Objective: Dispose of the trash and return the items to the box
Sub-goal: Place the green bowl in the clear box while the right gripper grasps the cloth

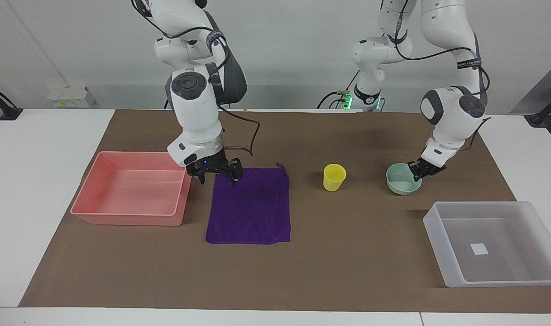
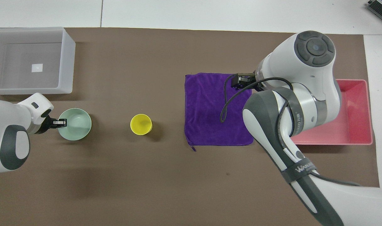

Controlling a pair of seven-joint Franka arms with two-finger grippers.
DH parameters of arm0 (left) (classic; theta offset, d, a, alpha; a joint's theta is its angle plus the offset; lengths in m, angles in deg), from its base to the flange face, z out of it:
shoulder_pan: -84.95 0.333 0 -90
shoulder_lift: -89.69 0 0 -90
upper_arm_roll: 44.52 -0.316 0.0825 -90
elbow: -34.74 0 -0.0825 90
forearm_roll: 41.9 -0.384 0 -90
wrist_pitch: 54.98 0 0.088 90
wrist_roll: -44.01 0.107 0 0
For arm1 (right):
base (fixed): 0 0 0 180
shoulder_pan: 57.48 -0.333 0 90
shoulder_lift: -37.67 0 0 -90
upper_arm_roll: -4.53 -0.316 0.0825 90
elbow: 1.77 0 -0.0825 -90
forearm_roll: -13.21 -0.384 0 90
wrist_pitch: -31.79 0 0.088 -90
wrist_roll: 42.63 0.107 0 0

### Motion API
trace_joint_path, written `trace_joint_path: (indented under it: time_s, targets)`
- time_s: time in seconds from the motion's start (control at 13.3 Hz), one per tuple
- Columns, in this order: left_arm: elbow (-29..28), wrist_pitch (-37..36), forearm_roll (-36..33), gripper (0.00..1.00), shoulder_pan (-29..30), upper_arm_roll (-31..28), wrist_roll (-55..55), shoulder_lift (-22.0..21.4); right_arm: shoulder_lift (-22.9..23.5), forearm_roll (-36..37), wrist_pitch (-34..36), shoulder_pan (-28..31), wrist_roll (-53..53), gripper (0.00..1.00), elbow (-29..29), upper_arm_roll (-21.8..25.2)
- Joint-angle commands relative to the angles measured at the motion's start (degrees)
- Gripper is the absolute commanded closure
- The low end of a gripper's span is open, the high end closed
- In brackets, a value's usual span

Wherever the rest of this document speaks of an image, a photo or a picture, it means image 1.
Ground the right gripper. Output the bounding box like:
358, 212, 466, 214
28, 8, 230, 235
187, 148, 244, 187

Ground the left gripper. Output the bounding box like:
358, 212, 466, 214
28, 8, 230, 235
408, 157, 447, 183

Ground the light green bowl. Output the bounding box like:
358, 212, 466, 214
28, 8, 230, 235
386, 163, 423, 196

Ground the clear plastic box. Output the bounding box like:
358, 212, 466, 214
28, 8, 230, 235
423, 201, 551, 288

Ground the pink plastic box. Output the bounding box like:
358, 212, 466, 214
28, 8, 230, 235
70, 151, 193, 227

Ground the white power socket box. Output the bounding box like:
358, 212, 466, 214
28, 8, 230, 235
47, 86, 97, 109

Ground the purple cloth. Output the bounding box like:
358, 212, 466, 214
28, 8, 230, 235
206, 163, 292, 245

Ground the yellow plastic cup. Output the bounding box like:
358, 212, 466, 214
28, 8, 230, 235
323, 164, 347, 192

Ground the black stand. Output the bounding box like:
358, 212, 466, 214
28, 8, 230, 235
0, 81, 24, 121
524, 91, 551, 127

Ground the black cable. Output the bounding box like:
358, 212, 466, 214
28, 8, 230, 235
459, 32, 492, 153
317, 70, 362, 110
131, 0, 232, 73
379, 0, 462, 62
216, 104, 261, 157

